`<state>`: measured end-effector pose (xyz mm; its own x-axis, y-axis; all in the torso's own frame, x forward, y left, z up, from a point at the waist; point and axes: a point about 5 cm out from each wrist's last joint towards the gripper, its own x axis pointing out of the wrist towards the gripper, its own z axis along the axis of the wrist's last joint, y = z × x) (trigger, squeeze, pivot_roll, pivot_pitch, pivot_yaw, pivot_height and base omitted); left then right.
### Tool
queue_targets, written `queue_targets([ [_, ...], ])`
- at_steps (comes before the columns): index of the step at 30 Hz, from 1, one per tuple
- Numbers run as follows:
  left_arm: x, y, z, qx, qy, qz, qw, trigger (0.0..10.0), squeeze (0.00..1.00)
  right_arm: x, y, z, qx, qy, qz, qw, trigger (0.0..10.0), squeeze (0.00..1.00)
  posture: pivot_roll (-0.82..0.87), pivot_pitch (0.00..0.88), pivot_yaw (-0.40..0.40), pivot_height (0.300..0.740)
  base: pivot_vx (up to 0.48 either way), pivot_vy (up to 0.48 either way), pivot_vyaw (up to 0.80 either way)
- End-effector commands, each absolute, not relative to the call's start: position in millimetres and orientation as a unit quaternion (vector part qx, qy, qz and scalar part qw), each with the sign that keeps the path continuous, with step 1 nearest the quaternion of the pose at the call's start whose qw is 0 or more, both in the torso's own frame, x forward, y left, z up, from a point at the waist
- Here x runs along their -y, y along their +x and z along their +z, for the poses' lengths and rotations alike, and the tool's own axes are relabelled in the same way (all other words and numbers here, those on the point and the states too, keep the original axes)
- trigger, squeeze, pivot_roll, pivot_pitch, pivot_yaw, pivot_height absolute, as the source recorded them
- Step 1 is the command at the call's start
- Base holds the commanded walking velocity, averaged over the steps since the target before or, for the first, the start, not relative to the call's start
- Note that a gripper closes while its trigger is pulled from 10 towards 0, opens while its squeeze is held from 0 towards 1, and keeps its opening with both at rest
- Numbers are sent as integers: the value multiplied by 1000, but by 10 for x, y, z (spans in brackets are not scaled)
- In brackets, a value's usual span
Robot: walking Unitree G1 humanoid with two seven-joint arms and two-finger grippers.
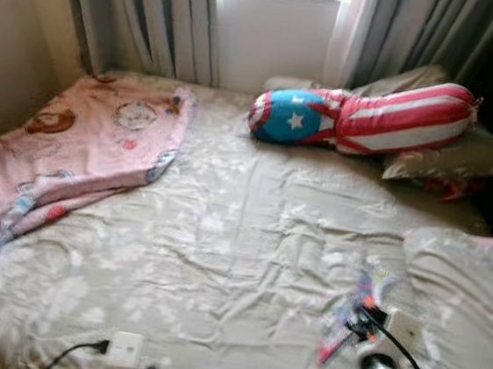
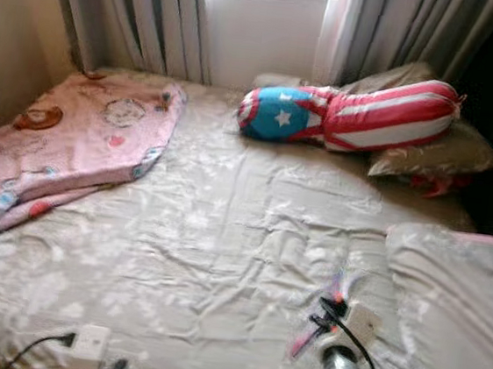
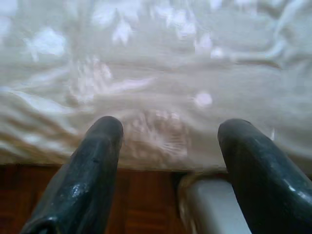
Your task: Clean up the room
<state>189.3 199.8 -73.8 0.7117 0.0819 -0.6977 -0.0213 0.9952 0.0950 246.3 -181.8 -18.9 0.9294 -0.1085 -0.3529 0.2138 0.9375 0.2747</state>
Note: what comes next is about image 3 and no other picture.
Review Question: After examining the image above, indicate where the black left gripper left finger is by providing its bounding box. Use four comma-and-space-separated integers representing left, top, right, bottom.
20, 116, 124, 234

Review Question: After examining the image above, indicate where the bed with grey floral sheet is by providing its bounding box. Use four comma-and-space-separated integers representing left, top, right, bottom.
0, 0, 312, 174

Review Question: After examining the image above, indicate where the silver robot left leg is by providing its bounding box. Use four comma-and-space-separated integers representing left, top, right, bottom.
177, 174, 247, 234

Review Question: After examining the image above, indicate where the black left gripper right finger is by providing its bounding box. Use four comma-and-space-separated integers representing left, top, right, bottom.
217, 118, 312, 234

